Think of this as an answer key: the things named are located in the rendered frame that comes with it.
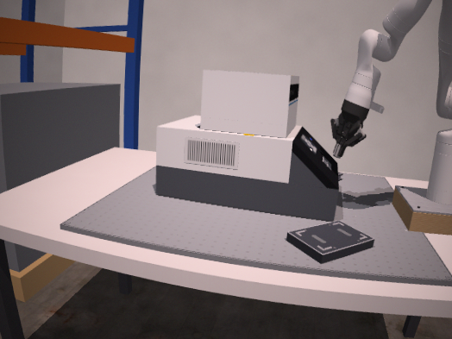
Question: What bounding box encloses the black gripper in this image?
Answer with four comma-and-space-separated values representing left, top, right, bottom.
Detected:
330, 99, 369, 158

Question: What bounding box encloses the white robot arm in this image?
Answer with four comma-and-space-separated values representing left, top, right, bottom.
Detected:
345, 0, 452, 204

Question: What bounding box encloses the white and dark grey lab machine with lid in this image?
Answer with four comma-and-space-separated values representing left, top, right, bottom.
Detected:
156, 70, 339, 221

